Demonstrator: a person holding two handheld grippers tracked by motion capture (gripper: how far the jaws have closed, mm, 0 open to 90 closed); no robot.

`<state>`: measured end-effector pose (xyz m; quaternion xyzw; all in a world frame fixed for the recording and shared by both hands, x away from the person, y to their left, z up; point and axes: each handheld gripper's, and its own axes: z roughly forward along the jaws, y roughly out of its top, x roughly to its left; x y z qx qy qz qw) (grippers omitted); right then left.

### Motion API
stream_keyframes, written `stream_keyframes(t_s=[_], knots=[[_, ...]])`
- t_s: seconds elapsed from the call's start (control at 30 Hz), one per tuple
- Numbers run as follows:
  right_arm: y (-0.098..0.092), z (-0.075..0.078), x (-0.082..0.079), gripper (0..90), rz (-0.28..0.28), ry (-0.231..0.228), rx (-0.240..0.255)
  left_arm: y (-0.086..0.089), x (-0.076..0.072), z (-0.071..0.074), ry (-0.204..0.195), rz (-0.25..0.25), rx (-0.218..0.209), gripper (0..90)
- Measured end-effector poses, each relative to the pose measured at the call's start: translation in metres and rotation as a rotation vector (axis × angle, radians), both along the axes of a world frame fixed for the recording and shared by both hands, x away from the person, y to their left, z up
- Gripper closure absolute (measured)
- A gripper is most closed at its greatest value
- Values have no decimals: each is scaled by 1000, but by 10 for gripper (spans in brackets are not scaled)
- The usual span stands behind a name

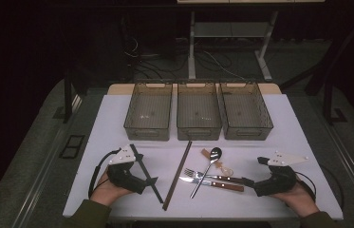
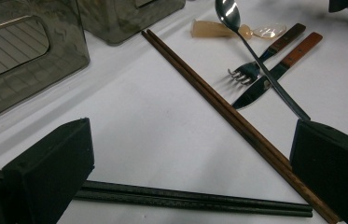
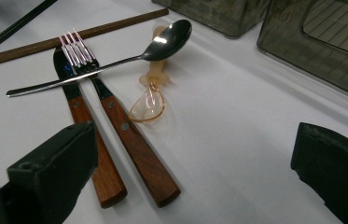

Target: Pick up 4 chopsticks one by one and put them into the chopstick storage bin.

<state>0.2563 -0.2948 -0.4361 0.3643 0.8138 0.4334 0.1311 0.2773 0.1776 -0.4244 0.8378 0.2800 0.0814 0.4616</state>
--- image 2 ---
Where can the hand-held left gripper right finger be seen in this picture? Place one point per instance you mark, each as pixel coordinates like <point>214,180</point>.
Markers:
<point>333,168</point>

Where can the black chopstick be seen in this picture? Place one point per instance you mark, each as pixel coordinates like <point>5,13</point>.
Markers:
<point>193,196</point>
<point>193,205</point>

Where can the smoky clear plastic bin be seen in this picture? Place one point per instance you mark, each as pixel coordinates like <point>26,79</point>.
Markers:
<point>125,18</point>
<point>22,68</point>

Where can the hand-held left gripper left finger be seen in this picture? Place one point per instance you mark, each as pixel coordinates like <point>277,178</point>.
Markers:
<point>47,168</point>

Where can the metal spoon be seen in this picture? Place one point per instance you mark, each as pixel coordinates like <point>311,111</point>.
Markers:
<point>228,14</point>

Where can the brown wooden chopstick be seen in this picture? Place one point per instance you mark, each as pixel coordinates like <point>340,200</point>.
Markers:
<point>229,110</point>
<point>224,116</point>

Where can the small amber plastic spoon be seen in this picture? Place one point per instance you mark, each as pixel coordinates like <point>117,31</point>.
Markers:
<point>209,29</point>

